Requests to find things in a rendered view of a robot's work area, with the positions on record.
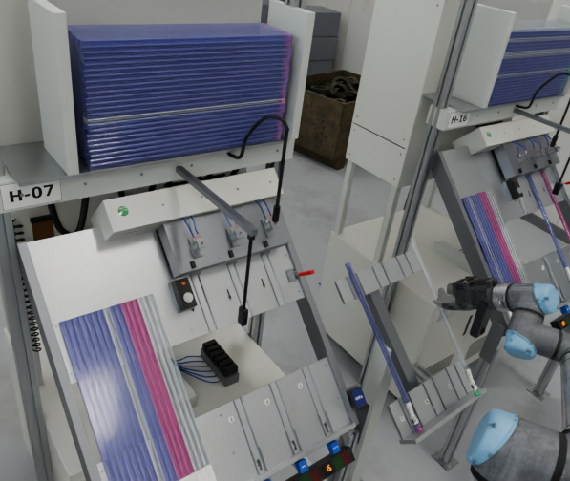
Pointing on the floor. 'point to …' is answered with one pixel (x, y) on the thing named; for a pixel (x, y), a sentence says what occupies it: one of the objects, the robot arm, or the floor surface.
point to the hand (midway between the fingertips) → (439, 303)
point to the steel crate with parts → (327, 116)
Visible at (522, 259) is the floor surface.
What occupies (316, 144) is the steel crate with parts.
